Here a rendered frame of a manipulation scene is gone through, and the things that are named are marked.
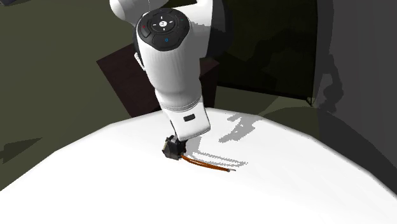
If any thin orange stick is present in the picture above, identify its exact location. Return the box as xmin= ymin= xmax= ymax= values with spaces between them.
xmin=179 ymin=154 xmax=237 ymax=173

